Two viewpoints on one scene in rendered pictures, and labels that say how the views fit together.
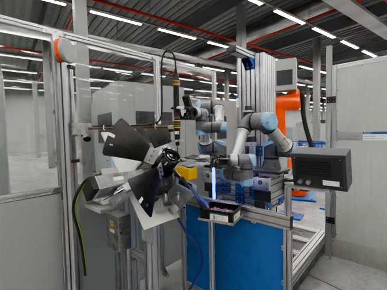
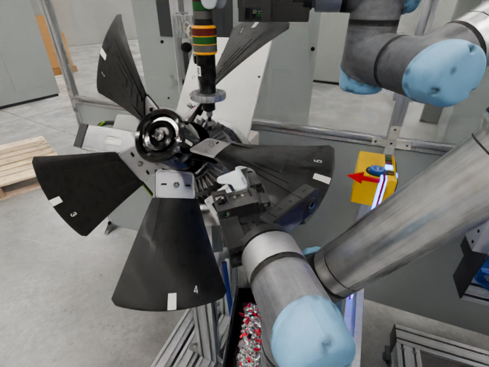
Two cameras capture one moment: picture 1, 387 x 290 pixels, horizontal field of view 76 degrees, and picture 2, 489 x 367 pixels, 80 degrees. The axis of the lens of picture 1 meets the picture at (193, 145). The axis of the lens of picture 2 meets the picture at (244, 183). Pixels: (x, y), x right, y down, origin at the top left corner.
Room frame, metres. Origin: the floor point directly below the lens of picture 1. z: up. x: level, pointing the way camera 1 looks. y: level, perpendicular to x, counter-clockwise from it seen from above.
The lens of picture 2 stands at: (1.35, -0.47, 1.46)
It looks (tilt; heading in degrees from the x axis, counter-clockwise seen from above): 32 degrees down; 68
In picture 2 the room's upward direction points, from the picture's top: straight up
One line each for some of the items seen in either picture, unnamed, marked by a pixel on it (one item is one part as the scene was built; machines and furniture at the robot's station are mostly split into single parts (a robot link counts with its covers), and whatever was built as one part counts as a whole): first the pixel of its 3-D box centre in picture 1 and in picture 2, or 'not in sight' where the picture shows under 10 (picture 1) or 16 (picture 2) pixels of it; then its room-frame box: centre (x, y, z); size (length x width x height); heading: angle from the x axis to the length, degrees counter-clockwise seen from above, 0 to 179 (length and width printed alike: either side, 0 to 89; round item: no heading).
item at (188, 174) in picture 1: (185, 173); (372, 180); (1.96, 0.07, 1.02); 0.16 x 0.10 x 0.11; 47
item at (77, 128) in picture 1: (81, 128); (183, 25); (1.58, 0.72, 1.39); 0.10 x 0.07 x 0.09; 82
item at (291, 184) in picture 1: (306, 186); not in sight; (1.32, -0.61, 1.04); 0.24 x 0.03 x 0.03; 47
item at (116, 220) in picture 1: (118, 229); not in sight; (1.56, 0.50, 0.73); 0.15 x 0.09 x 0.22; 47
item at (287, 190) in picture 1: (288, 198); not in sight; (1.39, -0.54, 0.96); 0.03 x 0.03 x 0.20; 47
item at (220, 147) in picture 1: (219, 147); not in sight; (2.30, -0.24, 1.20); 0.13 x 0.12 x 0.14; 84
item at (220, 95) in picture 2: (175, 133); (206, 71); (1.49, 0.11, 1.34); 0.09 x 0.07 x 0.10; 82
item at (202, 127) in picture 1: (203, 128); (372, 58); (1.73, -0.07, 1.38); 0.11 x 0.08 x 0.11; 84
